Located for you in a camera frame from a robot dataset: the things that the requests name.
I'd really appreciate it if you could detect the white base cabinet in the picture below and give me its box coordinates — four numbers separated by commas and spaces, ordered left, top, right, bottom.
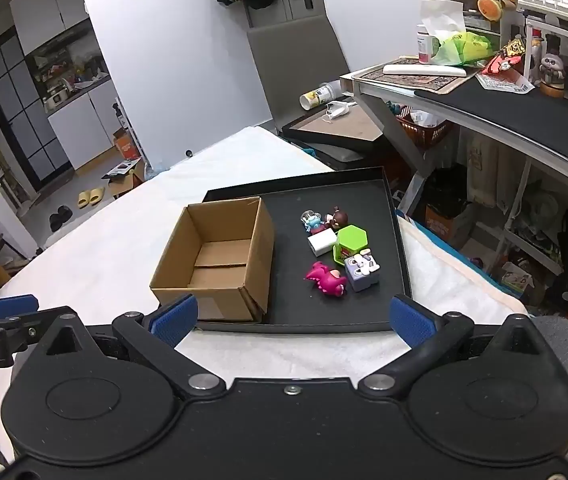
46, 77, 125, 171

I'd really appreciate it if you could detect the green plastic bag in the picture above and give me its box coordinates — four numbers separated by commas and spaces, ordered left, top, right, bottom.
434, 31, 495, 67

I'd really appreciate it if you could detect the yellow label plastic bottle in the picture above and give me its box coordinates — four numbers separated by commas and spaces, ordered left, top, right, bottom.
300, 84, 341, 111

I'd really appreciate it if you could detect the red snack packet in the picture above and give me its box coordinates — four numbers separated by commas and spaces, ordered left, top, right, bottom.
479, 52, 525, 77

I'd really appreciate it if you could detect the orange printed carton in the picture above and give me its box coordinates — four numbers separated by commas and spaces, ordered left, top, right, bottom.
424, 202, 476, 249

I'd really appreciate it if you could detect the panda figurine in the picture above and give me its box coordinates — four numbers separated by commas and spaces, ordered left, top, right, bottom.
539, 52, 568, 99

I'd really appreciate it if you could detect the black tray brown base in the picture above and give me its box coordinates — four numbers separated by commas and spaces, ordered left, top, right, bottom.
282, 104, 391, 155

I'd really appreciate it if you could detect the grey desk organizer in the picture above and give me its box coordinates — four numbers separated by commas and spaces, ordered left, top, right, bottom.
421, 0, 506, 37

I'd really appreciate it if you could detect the white tissue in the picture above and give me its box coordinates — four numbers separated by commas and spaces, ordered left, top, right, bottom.
420, 0, 465, 41

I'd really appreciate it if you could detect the purple cube bunny toy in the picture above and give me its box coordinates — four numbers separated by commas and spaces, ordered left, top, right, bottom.
344, 253, 381, 293

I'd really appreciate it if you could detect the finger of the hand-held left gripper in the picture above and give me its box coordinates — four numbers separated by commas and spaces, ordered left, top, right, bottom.
0, 295, 40, 320
0, 307, 64, 354

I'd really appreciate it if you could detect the orange cardboard box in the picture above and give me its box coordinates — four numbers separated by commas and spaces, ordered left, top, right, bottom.
112, 127, 143, 161

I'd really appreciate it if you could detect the blue figurine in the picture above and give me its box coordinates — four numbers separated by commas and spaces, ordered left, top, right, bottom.
301, 210, 325, 233

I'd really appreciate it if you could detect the black framed glass door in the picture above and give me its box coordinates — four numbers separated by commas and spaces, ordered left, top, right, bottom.
0, 25, 72, 194

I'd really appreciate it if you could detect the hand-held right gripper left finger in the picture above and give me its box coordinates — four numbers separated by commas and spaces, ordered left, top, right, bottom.
38, 294, 227, 402

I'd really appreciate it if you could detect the orange plush fruit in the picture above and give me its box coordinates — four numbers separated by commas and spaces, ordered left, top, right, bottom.
478, 0, 505, 22

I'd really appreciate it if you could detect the white wall cabinet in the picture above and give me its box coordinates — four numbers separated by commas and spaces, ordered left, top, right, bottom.
10, 0, 90, 56

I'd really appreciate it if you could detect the patterned brown mat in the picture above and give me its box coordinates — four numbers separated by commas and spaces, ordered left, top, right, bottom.
354, 67, 481, 95

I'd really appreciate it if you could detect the white desk riser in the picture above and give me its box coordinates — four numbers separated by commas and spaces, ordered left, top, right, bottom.
521, 10, 568, 107

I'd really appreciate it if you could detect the pink dinosaur toy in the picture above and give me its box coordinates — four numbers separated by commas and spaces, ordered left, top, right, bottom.
305, 261, 349, 299

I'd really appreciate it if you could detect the cluttered shelf unit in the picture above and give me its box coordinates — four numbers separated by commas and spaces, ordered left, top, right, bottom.
340, 62, 568, 221

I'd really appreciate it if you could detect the printed paper sheet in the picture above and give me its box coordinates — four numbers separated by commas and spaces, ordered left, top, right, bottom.
476, 67, 536, 94

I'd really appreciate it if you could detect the brown figurine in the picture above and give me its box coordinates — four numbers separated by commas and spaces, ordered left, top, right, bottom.
324, 206, 349, 230

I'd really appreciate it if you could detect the red plastic basket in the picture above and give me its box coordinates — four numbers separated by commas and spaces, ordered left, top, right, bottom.
396, 107, 453, 149

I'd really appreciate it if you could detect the open floor cardboard box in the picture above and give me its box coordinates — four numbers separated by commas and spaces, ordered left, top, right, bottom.
101, 159, 147, 197

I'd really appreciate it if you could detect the white face mask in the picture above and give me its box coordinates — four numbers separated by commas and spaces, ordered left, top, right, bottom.
325, 101, 353, 121

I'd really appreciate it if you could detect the white pill bottle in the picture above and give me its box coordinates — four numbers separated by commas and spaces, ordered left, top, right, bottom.
416, 24, 440, 64

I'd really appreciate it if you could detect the white block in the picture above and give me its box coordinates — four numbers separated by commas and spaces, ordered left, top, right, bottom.
307, 230, 337, 256

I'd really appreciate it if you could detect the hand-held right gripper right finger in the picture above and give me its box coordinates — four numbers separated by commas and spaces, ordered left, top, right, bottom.
358, 295, 545, 403

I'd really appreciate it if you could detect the black desk mat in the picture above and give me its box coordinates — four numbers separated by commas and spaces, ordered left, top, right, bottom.
413, 74, 568, 162

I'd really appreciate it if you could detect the brown cardboard box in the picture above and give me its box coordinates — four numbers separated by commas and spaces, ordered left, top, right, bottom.
150, 197, 275, 323

